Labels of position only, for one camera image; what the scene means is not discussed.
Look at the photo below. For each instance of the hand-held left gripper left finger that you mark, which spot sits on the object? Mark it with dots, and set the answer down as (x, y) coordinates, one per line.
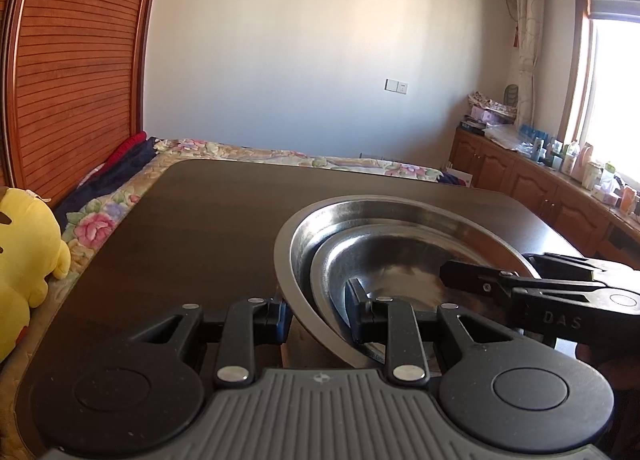
(240, 335)

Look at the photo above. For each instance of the white paper bag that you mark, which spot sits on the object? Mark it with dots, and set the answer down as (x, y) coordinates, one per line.
(460, 176)

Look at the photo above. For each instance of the red tassel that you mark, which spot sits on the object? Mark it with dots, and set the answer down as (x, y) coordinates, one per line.
(515, 35)

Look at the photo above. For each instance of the blue and red clothes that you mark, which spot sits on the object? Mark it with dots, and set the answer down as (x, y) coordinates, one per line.
(450, 180)

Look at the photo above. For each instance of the wall outlet row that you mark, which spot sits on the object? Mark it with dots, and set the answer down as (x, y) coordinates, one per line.
(377, 156)

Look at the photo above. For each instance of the pink box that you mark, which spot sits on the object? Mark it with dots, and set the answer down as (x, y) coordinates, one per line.
(487, 115)

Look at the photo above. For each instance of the white bottle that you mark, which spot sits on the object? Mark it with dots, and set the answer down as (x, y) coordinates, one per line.
(570, 160)

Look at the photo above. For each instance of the clear plastic bags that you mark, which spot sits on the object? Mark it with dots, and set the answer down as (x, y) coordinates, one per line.
(502, 136)

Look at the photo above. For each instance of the shallow small steel bowl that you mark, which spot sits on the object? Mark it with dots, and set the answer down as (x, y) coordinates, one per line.
(400, 265)

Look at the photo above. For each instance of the dark hand fan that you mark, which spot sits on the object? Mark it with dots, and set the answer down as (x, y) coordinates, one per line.
(510, 95)

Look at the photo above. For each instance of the red garment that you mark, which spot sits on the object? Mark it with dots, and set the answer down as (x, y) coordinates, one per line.
(125, 150)

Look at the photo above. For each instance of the deep medium steel bowl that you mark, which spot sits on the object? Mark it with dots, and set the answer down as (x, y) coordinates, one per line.
(326, 265)

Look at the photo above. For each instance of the black box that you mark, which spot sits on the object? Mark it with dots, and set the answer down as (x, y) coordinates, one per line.
(472, 125)

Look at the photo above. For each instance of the orange box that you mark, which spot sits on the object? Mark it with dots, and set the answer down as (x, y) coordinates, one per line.
(628, 199)

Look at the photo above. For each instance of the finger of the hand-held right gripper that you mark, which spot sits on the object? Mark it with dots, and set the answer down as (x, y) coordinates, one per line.
(475, 277)
(565, 265)

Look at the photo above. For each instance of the tissue pack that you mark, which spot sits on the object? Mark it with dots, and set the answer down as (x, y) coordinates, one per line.
(606, 194)

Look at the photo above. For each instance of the pink bottle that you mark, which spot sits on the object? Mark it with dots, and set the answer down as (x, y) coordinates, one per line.
(586, 160)

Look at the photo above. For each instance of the white jar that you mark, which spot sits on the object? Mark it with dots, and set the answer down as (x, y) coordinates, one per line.
(592, 175)

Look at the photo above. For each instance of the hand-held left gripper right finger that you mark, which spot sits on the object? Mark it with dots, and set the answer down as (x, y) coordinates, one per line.
(360, 312)

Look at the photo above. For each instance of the large steel bowl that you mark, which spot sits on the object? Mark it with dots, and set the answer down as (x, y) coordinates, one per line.
(320, 335)

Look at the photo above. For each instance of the blue packets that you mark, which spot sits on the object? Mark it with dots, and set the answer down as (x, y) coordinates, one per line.
(534, 131)

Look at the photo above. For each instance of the white wall switch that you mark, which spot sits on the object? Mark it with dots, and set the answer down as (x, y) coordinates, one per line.
(396, 86)

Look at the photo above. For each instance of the wooden cabinet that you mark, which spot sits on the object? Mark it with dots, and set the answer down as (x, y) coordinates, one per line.
(525, 185)

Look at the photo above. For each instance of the floral blanket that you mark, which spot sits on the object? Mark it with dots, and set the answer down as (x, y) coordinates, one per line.
(100, 225)

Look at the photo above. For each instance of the navy garment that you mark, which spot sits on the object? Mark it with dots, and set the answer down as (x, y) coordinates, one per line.
(110, 180)

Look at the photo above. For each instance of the green lid bottle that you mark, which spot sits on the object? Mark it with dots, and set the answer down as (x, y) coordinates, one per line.
(610, 174)

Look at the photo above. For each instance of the wooden slatted wardrobe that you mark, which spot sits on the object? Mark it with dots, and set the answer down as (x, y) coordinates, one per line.
(75, 65)

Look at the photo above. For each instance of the yellow plush toy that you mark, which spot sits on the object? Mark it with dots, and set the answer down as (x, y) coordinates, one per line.
(25, 250)

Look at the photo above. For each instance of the wooden framed window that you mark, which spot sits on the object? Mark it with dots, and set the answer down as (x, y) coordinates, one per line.
(615, 90)

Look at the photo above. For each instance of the patterned cloth bundle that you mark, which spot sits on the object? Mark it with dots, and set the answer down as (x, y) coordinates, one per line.
(492, 103)

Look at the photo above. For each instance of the patterned cream curtain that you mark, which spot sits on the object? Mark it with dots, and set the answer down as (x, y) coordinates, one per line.
(530, 40)

